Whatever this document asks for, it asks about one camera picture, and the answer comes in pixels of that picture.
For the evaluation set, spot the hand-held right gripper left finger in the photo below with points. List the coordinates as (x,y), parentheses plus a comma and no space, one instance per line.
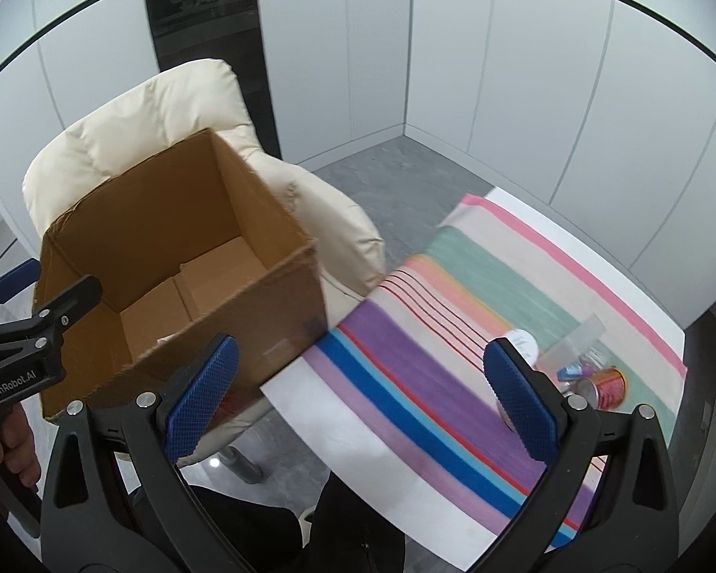
(203,400)

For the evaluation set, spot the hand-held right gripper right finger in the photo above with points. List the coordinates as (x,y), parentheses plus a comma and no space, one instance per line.
(522,400)

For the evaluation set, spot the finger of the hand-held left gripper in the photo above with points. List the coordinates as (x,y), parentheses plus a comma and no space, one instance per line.
(71,301)
(15,280)

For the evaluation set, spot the white round lid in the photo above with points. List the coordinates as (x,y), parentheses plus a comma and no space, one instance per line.
(524,341)

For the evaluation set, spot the red tin can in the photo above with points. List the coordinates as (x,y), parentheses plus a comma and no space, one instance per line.
(608,388)

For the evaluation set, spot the brown cardboard box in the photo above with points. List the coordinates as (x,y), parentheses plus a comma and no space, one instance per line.
(155,221)

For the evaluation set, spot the person's left hand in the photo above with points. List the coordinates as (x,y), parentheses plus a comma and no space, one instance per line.
(12,447)

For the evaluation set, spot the translucent plastic box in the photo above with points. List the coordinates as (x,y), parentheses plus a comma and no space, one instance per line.
(573,343)

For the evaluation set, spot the small purple item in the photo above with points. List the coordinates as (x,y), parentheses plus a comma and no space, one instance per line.
(590,363)

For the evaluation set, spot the striped colourful cloth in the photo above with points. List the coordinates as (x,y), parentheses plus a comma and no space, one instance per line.
(423,340)

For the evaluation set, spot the cream puffy jacket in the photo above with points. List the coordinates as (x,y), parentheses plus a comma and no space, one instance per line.
(155,101)

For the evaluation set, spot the dark glass door panel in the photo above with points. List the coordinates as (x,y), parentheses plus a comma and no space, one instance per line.
(209,12)

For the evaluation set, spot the grey wall socket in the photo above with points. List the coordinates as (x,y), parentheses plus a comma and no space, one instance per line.
(707,416)

